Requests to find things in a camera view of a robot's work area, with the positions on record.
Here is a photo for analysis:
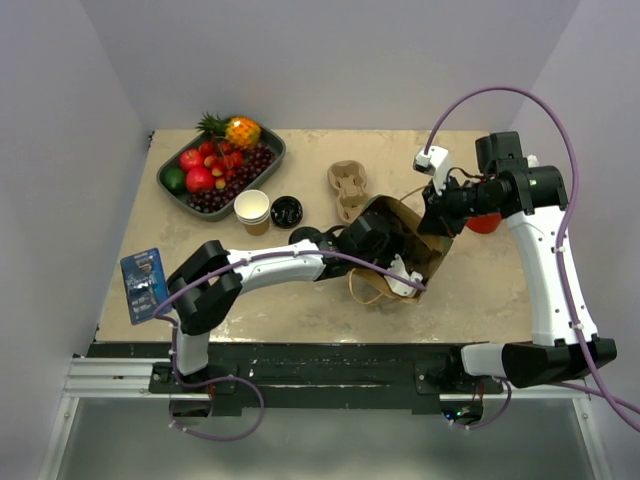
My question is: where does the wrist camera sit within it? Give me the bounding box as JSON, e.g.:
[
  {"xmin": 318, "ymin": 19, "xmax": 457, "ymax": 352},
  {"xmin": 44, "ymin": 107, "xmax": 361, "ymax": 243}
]
[
  {"xmin": 385, "ymin": 254, "xmax": 426, "ymax": 301},
  {"xmin": 413, "ymin": 146, "xmax": 451, "ymax": 196}
]

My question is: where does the black cup lid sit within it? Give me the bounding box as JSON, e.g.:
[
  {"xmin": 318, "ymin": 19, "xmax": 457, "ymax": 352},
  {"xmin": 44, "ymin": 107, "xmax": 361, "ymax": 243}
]
[{"xmin": 288, "ymin": 226, "xmax": 324, "ymax": 245}]

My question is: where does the stack of cup carriers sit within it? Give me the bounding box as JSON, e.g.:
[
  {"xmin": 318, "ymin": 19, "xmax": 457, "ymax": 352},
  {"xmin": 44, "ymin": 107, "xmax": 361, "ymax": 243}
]
[{"xmin": 327, "ymin": 160, "xmax": 369, "ymax": 224}]

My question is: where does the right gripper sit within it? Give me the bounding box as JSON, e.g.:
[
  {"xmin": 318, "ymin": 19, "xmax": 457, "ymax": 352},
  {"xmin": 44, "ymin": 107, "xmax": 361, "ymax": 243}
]
[{"xmin": 418, "ymin": 171, "xmax": 500, "ymax": 239}]

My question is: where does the red straw cup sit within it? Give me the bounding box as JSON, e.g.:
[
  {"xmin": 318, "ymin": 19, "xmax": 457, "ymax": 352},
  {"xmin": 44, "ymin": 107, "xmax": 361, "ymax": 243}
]
[{"xmin": 466, "ymin": 213, "xmax": 502, "ymax": 235}]

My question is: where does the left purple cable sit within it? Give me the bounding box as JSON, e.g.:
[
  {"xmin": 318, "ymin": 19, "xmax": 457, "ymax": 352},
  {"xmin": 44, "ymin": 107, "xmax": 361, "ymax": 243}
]
[{"xmin": 152, "ymin": 249, "xmax": 429, "ymax": 321}]

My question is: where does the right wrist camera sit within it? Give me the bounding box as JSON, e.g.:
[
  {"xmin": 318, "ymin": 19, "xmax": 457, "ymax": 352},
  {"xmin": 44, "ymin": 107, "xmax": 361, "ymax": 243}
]
[{"xmin": 413, "ymin": 146, "xmax": 451, "ymax": 196}]

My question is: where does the green paper bag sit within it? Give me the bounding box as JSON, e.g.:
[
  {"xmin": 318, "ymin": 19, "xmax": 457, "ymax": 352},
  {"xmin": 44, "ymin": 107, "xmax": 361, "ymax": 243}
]
[{"xmin": 348, "ymin": 195, "xmax": 453, "ymax": 306}]

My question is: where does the purple cable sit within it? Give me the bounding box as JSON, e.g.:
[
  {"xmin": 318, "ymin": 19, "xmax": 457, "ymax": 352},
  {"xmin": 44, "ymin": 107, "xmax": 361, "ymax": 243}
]
[
  {"xmin": 152, "ymin": 249, "xmax": 429, "ymax": 321},
  {"xmin": 424, "ymin": 86, "xmax": 640, "ymax": 432}
]

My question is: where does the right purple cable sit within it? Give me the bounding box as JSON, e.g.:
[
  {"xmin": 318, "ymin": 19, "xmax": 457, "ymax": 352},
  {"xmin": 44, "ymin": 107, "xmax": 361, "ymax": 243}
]
[{"xmin": 424, "ymin": 86, "xmax": 640, "ymax": 432}]

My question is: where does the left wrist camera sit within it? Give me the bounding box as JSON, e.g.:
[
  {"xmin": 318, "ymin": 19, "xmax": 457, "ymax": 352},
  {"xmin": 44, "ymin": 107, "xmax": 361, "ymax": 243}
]
[{"xmin": 385, "ymin": 254, "xmax": 426, "ymax": 301}]

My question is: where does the stack of black lids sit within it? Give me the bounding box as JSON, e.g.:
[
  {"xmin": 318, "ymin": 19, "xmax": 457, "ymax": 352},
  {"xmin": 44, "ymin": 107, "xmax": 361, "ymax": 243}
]
[{"xmin": 270, "ymin": 196, "xmax": 304, "ymax": 229}]

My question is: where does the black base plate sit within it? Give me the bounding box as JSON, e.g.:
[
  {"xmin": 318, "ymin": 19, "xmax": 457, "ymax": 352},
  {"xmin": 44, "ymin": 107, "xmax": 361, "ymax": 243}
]
[{"xmin": 88, "ymin": 342, "xmax": 504, "ymax": 416}]

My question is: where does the green lime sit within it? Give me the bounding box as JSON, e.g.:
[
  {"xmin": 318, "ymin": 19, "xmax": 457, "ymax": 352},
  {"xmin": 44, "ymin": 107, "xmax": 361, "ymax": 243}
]
[{"xmin": 162, "ymin": 168, "xmax": 186, "ymax": 196}]

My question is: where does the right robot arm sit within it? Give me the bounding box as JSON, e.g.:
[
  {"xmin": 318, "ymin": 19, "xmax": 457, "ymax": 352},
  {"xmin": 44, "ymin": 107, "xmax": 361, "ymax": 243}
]
[{"xmin": 413, "ymin": 131, "xmax": 617, "ymax": 393}]

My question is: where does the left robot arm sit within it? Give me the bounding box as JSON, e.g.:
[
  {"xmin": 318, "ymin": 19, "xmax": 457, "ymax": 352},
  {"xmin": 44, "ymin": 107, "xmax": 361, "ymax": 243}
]
[{"xmin": 167, "ymin": 212, "xmax": 426, "ymax": 392}]

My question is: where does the grey fruit tray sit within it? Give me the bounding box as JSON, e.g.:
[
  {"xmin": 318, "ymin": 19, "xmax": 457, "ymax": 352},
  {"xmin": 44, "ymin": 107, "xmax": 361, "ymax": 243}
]
[{"xmin": 156, "ymin": 127, "xmax": 286, "ymax": 222}]

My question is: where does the red apple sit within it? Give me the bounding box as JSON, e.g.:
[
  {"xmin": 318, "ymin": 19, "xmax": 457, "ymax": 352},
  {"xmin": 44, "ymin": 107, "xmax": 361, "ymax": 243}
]
[
  {"xmin": 179, "ymin": 149, "xmax": 204, "ymax": 174},
  {"xmin": 185, "ymin": 167, "xmax": 215, "ymax": 194}
]

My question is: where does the purple grapes bunch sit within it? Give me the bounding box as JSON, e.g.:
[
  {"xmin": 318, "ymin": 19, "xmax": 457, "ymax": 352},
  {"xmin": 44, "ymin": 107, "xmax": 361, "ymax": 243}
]
[{"xmin": 187, "ymin": 144, "xmax": 276, "ymax": 214}]

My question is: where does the toy pineapple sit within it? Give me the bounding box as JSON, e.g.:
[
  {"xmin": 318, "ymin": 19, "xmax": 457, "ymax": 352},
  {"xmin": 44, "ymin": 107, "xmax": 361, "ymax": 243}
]
[{"xmin": 196, "ymin": 112, "xmax": 262, "ymax": 151}]

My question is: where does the stack of paper cups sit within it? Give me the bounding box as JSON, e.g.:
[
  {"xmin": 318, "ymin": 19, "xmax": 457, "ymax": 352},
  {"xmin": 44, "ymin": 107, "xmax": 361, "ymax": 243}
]
[{"xmin": 234, "ymin": 190, "xmax": 270, "ymax": 236}]

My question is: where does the blue card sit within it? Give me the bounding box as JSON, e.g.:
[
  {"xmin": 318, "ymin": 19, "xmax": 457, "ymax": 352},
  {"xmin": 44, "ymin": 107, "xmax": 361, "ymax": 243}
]
[{"xmin": 120, "ymin": 248, "xmax": 169, "ymax": 325}]

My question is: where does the aluminium rail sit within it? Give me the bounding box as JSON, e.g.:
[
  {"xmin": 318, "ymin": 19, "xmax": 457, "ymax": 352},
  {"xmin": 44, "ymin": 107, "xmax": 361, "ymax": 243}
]
[{"xmin": 63, "ymin": 358, "xmax": 154, "ymax": 399}]

